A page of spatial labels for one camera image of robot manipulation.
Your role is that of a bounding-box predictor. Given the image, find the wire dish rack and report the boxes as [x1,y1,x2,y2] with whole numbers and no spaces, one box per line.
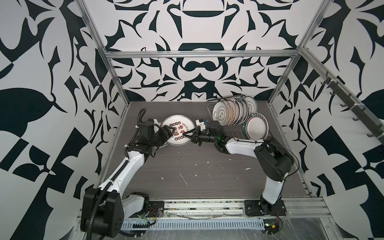
[206,94,272,151]

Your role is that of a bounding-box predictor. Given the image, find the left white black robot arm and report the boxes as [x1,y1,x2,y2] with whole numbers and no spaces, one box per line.
[80,119,177,240]

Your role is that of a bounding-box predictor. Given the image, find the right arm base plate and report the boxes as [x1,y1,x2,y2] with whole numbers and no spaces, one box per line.
[244,199,287,217]

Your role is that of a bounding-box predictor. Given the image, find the white plate green lettered rim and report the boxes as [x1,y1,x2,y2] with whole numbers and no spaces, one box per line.
[242,113,269,140]

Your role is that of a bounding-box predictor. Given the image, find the white plate clover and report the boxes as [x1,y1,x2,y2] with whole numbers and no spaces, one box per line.
[212,101,230,127]

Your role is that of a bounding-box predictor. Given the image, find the aluminium frame crossbar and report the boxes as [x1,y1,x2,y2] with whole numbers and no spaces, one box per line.
[105,50,298,59]

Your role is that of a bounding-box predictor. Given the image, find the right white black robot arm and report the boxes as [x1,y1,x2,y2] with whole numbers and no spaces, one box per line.
[183,121,295,216]

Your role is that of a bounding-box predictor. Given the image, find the wall hook rail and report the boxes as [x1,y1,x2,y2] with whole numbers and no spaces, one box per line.
[322,71,384,145]

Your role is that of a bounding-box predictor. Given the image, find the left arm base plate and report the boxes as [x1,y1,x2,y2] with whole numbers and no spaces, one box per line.
[143,201,165,218]

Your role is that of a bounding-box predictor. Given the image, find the black corrugated cable conduit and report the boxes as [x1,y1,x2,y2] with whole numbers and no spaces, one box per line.
[86,179,113,240]

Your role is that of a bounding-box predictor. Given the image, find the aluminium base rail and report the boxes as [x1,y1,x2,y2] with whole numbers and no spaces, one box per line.
[73,196,332,221]

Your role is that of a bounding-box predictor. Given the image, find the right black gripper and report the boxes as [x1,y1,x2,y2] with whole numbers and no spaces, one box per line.
[183,126,219,146]

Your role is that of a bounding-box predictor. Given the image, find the white plate rear stack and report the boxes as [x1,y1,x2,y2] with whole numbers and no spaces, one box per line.
[245,96,258,114]

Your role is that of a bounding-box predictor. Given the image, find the white slotted cable duct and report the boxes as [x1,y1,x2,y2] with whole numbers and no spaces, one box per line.
[121,219,265,231]

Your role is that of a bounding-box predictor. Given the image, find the white plate red characters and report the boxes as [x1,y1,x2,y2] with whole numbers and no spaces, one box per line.
[161,115,195,146]

